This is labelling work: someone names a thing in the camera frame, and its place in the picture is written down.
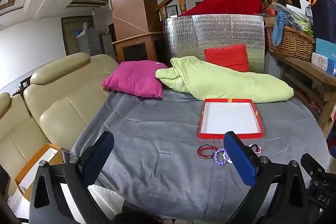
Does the red bead bracelet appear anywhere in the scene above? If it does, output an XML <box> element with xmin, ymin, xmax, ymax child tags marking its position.
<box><xmin>198</xmin><ymin>144</ymin><xmax>214</xmax><ymax>160</ymax></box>

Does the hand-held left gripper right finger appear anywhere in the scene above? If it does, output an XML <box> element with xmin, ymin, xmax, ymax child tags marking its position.
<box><xmin>223</xmin><ymin>131</ymin><xmax>309</xmax><ymax>224</ymax></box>

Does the magenta pillow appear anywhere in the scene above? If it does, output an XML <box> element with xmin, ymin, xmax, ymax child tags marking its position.
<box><xmin>101</xmin><ymin>61</ymin><xmax>168</xmax><ymax>98</ymax></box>

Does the framed picture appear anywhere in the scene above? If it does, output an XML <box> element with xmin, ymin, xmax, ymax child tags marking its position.
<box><xmin>166</xmin><ymin>5</ymin><xmax>178</xmax><ymax>19</ymax></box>

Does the silver foil insulation box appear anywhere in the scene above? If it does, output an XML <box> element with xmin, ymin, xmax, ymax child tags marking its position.
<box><xmin>162</xmin><ymin>14</ymin><xmax>265</xmax><ymax>73</ymax></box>

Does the wooden cabinet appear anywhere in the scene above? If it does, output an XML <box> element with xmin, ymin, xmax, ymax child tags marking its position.
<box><xmin>112</xmin><ymin>32</ymin><xmax>163</xmax><ymax>63</ymax></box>

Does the wooden bench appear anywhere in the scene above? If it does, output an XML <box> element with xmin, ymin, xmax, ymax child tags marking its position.
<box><xmin>268</xmin><ymin>49</ymin><xmax>336</xmax><ymax>135</ymax></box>

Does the light green quilt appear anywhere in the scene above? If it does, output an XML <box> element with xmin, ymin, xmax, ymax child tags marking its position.
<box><xmin>155</xmin><ymin>56</ymin><xmax>294</xmax><ymax>104</ymax></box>

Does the grey blanket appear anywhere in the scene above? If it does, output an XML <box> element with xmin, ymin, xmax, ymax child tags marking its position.
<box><xmin>70</xmin><ymin>89</ymin><xmax>330</xmax><ymax>222</ymax></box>

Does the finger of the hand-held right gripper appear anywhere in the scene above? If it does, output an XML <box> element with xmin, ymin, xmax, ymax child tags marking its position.
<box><xmin>301</xmin><ymin>153</ymin><xmax>327</xmax><ymax>179</ymax></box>

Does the red cushion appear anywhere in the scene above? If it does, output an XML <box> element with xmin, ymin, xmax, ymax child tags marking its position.
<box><xmin>204</xmin><ymin>44</ymin><xmax>250</xmax><ymax>72</ymax></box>

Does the blue cardboard box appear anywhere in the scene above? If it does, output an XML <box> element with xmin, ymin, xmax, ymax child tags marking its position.
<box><xmin>315</xmin><ymin>38</ymin><xmax>336</xmax><ymax>57</ymax></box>

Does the silver metal bangle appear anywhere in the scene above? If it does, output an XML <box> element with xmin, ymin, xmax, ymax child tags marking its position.
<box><xmin>198</xmin><ymin>144</ymin><xmax>214</xmax><ymax>161</ymax></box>

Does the red blanket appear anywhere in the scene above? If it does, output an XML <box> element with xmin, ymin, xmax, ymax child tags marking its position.
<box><xmin>180</xmin><ymin>0</ymin><xmax>268</xmax><ymax>17</ymax></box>

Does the purple bead bracelet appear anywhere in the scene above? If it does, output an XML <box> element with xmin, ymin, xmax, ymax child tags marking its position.
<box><xmin>213</xmin><ymin>148</ymin><xmax>228</xmax><ymax>165</ymax></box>

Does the small grey refrigerator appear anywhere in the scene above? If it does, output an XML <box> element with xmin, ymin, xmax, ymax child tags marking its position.
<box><xmin>99</xmin><ymin>33</ymin><xmax>116</xmax><ymax>59</ymax></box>

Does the white printed box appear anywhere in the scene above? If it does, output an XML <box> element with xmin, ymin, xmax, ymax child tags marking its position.
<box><xmin>311</xmin><ymin>52</ymin><xmax>336</xmax><ymax>76</ymax></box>

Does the orange cardboard box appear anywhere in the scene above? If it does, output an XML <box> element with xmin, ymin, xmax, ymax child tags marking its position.
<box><xmin>14</xmin><ymin>143</ymin><xmax>65</xmax><ymax>201</ymax></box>

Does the wicker basket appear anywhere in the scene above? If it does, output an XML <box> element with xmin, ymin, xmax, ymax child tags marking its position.
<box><xmin>265</xmin><ymin>25</ymin><xmax>317</xmax><ymax>62</ymax></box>

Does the red box tray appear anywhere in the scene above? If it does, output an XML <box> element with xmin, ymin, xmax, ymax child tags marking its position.
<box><xmin>198</xmin><ymin>98</ymin><xmax>264</xmax><ymax>139</ymax></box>

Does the blue cloth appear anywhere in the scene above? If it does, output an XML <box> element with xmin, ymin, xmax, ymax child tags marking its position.
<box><xmin>272</xmin><ymin>10</ymin><xmax>292</xmax><ymax>46</ymax></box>

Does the beige leather sofa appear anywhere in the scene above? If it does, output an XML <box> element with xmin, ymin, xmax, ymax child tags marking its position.
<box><xmin>0</xmin><ymin>52</ymin><xmax>120</xmax><ymax>203</ymax></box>

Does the navy garment with orange collar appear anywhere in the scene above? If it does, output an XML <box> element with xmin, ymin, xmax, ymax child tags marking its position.
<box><xmin>306</xmin><ymin>0</ymin><xmax>336</xmax><ymax>44</ymax></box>

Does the large grey refrigerator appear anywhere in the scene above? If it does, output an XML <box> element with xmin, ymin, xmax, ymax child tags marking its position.
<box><xmin>77</xmin><ymin>27</ymin><xmax>103</xmax><ymax>57</ymax></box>

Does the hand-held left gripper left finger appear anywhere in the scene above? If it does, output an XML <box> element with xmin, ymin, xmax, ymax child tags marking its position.
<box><xmin>29</xmin><ymin>131</ymin><xmax>124</xmax><ymax>224</ymax></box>

